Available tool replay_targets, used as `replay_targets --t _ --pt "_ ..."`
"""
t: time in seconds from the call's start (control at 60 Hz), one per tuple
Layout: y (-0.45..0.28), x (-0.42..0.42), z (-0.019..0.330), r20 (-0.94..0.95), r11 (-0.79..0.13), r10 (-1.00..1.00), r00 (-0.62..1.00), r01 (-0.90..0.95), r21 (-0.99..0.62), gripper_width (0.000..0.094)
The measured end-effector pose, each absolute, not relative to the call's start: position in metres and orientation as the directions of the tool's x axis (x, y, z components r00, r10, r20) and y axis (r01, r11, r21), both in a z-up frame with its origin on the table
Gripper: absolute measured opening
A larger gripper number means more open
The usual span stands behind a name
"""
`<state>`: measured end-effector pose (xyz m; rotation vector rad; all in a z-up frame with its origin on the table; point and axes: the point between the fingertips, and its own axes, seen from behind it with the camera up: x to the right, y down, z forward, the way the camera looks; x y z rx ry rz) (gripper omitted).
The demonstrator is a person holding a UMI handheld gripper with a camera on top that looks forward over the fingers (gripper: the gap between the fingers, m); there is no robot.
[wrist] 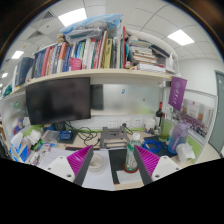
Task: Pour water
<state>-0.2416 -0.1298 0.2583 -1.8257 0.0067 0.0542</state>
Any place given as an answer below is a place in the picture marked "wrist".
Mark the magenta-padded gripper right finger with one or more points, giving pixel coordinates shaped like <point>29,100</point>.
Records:
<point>166,166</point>

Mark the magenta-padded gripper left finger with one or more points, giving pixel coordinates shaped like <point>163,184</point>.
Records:
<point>58,166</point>

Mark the green-labelled clear drink bottle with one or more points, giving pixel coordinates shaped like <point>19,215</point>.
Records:
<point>131,156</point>

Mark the purple translucent water jug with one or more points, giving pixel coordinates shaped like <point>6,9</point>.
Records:
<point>178,138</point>

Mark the written white paper sheet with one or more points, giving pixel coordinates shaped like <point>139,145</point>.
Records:
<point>53,154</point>

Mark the clear plastic box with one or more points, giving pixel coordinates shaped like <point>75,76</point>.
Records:
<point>50,136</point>

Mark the small blue electronic device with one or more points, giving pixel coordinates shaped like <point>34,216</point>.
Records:
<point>66,135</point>

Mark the green glass vase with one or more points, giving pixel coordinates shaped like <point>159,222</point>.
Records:
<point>163,131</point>

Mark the blue printed box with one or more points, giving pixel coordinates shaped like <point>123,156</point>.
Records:
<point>24,152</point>

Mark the white tissue pack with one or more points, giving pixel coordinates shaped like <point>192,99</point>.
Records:
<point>35,136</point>

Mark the cream ceramic mug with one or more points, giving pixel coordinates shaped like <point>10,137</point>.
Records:
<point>96,161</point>

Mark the white paper napkin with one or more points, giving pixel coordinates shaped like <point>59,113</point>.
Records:
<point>128,178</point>

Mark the blank white paper sheet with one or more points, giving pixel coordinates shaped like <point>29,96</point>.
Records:
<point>100,180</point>

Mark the white round jar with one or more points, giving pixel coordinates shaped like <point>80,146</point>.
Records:
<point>150,124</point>

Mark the black desk mat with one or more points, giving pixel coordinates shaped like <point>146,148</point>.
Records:
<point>116,160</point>

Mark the dark wine bottle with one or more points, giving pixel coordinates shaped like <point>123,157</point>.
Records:
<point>159,115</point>

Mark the group photo poster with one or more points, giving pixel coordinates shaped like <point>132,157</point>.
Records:
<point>195,118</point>

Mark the grey metal laptop stand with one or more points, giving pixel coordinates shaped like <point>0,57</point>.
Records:
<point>113,136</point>

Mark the black computer monitor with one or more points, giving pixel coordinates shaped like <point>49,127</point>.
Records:
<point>58,100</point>

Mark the purple hanging pennant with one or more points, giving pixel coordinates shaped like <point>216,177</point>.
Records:
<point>177,91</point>

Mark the grey door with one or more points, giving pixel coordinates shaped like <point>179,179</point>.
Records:
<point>218,110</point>

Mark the dark rectangular panel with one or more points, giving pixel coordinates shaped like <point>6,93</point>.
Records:
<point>97,96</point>

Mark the ceiling light panels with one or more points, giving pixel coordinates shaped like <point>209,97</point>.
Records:
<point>72,16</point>

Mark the white wall socket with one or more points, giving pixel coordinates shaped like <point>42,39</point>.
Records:
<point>112,123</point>
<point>138,121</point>
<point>125,122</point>

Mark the wall shelf with books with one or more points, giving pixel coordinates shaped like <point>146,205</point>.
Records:
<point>100,75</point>

